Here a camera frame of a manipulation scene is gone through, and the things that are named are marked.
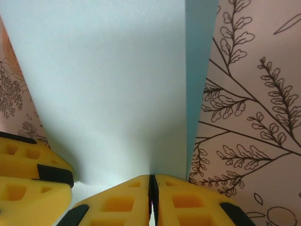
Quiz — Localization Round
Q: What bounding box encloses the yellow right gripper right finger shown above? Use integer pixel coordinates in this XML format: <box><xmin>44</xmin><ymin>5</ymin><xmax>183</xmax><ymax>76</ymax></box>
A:
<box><xmin>152</xmin><ymin>173</ymin><xmax>257</xmax><ymax>226</ymax></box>

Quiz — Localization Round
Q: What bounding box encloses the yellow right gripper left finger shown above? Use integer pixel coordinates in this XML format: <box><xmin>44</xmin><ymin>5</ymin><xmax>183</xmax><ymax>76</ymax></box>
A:
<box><xmin>55</xmin><ymin>174</ymin><xmax>154</xmax><ymax>226</ymax></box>

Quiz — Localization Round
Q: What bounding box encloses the light blue cloth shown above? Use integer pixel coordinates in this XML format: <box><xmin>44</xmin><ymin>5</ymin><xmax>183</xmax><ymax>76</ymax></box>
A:
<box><xmin>0</xmin><ymin>0</ymin><xmax>221</xmax><ymax>189</ymax></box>

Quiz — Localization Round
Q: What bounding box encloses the floral printed table cover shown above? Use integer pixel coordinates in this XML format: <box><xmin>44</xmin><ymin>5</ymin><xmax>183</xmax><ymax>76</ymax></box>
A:
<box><xmin>0</xmin><ymin>0</ymin><xmax>301</xmax><ymax>226</ymax></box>

